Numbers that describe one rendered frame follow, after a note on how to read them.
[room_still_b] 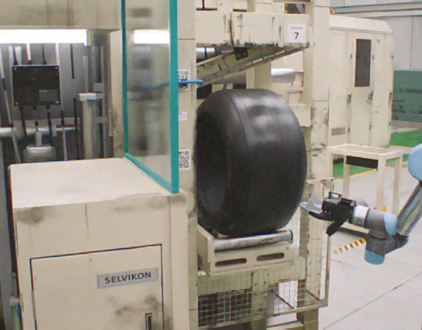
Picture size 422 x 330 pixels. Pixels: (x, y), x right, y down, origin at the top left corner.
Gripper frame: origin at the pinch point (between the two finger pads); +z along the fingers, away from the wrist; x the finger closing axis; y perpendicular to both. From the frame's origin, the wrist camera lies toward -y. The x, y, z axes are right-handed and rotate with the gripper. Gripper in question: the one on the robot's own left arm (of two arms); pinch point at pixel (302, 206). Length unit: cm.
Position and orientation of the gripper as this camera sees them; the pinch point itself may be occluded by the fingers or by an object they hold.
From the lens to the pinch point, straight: 210.5
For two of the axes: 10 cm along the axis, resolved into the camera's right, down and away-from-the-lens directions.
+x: -4.8, 4.8, -7.3
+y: -0.5, -8.5, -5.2
